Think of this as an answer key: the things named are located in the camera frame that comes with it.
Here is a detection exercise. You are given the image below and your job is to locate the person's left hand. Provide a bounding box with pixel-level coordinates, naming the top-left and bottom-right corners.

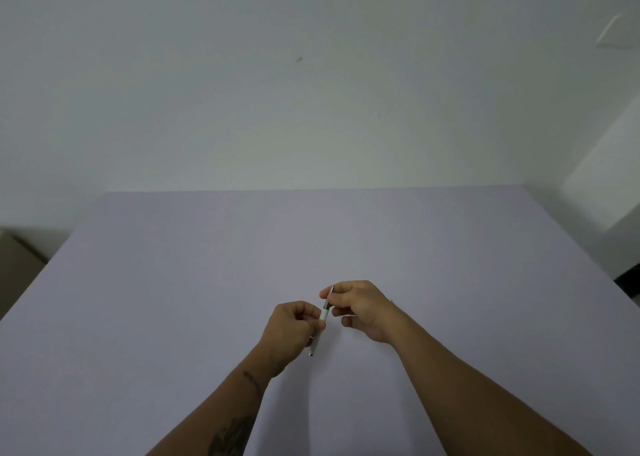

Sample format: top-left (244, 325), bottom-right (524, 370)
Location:
top-left (256, 301), bottom-right (327, 378)

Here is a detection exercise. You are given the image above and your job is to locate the person's right hand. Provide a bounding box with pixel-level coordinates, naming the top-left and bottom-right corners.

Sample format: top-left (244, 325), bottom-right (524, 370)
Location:
top-left (319, 280), bottom-right (404, 345)

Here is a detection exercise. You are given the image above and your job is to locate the white pen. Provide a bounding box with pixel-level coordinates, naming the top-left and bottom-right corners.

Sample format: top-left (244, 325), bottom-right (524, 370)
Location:
top-left (308, 286), bottom-right (335, 358)

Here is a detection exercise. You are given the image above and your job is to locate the person's left forearm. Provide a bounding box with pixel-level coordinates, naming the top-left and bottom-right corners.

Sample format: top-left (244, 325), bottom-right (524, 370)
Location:
top-left (146, 345), bottom-right (275, 456)

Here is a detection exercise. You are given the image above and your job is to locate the person's right forearm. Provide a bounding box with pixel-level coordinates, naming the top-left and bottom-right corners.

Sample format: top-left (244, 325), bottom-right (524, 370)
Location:
top-left (382, 305), bottom-right (595, 456)

